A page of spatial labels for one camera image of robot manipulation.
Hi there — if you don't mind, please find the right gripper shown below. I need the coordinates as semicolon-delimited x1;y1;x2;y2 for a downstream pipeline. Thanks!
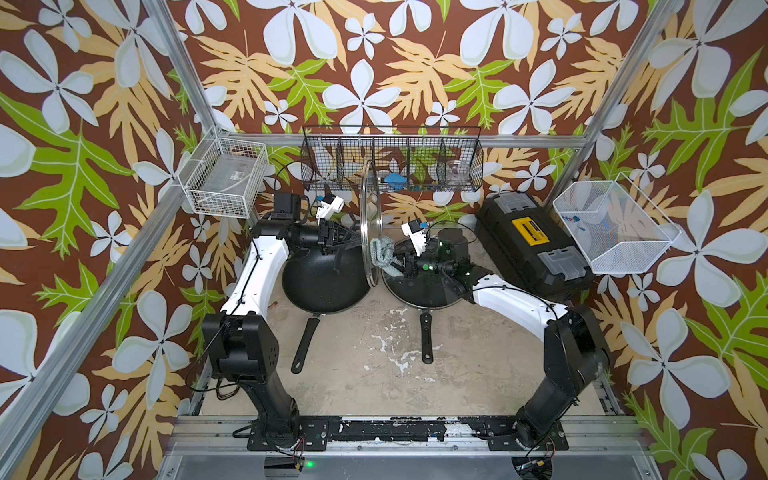
384;247;456;283

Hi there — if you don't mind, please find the grey-green cloth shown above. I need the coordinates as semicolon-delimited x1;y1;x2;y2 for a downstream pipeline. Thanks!
369;236;403;277

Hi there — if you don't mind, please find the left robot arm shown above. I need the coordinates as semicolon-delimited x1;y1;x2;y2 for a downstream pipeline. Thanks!
202;192;370;453

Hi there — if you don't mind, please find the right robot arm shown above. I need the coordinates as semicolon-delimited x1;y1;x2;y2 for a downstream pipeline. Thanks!
364;228;614;450

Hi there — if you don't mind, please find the right black frying pan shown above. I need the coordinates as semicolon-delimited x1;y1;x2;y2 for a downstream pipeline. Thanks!
381;236;475;365

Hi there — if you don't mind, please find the black frying pan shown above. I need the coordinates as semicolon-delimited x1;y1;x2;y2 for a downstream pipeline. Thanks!
381;236;475;365
282;226;370;374

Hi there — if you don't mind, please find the left black frying pan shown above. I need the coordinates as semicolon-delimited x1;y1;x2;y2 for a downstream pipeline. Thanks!
282;226;370;374

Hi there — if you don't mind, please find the blue object in basket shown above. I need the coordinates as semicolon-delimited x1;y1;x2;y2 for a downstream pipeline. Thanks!
384;173;408;191

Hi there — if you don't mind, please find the black toolbox yellow latch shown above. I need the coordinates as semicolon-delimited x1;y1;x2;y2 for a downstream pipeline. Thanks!
475;191;594;303

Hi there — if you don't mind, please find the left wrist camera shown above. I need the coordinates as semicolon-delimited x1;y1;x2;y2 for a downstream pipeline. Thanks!
315;194;345;221

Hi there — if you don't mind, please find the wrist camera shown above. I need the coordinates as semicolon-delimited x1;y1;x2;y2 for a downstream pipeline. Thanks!
401;219;428;257
315;194;345;221

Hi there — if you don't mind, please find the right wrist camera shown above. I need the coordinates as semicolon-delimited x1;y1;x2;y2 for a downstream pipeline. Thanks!
401;219;428;257

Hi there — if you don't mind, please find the black wire basket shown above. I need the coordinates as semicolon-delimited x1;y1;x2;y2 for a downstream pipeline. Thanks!
297;125;484;192

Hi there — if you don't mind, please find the white wire basket left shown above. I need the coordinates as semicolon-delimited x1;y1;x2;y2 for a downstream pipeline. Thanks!
180;134;270;219

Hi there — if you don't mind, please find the white wire basket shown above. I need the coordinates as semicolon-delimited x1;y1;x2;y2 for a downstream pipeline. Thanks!
180;134;270;219
553;174;682;275

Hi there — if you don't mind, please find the white wire basket right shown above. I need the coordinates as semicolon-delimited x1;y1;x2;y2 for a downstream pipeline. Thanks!
553;174;682;275

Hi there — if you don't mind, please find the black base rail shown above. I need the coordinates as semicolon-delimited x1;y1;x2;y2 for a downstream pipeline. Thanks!
247;415;570;452

